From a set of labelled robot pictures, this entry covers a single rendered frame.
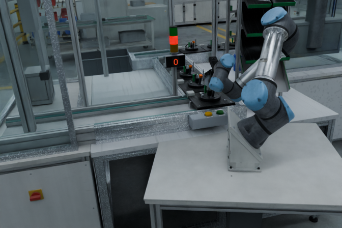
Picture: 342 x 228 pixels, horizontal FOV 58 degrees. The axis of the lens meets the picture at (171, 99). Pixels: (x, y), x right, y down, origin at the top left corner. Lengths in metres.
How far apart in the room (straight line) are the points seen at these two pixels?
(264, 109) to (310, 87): 1.64
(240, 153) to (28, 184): 1.11
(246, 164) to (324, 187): 0.33
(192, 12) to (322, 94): 8.42
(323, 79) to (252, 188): 1.80
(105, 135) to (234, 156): 0.71
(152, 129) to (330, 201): 0.93
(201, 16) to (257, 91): 9.92
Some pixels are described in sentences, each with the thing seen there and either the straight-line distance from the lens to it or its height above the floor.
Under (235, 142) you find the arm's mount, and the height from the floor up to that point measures 1.01.
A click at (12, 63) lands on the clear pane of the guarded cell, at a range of 1.61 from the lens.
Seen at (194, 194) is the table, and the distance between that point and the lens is 1.33.
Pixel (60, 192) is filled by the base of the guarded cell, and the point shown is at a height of 0.63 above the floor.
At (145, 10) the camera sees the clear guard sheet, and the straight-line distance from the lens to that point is 1.89.
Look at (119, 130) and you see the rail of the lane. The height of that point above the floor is 0.93.
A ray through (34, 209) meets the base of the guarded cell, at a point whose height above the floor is 0.55.
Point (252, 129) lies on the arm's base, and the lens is 1.42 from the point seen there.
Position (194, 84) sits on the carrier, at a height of 0.99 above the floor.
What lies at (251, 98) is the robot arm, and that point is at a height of 1.22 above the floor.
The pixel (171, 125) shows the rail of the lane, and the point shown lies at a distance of 1.76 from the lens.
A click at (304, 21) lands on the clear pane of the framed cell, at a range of 2.87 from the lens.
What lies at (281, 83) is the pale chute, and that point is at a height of 1.03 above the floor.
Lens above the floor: 1.71
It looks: 22 degrees down
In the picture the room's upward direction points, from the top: 3 degrees counter-clockwise
